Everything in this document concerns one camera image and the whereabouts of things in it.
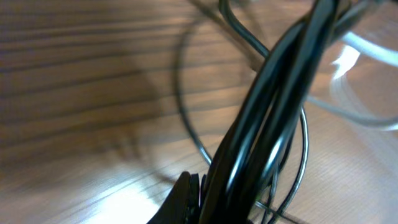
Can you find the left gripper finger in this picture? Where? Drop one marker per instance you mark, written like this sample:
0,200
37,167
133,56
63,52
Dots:
181,206

